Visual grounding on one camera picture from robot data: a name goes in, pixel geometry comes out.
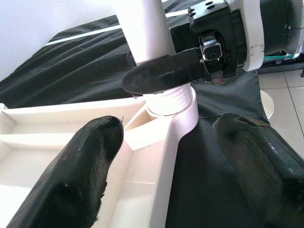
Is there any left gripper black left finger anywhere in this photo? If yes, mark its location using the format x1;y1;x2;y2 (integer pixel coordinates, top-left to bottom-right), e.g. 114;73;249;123
7;115;125;228

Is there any white plastic children table top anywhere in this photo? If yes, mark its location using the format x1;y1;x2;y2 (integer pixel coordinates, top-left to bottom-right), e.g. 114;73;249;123
0;91;198;228

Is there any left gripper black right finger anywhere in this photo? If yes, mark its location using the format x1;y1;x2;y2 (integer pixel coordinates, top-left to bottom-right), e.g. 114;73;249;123
212;113;304;228

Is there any white plastic table leg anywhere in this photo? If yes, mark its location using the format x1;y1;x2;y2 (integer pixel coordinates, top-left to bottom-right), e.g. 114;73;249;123
111;0;193;117

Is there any black metal rack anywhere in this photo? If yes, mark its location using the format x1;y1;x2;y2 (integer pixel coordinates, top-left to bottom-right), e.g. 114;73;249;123
261;51;304;78

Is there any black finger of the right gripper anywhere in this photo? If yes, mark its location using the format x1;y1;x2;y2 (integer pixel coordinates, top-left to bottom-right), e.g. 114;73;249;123
121;47;203;95

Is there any green white packet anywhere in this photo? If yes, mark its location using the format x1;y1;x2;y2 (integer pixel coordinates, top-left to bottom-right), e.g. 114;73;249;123
265;53;300;64

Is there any black table cloth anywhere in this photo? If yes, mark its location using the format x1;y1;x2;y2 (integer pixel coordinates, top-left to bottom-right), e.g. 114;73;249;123
0;0;304;228

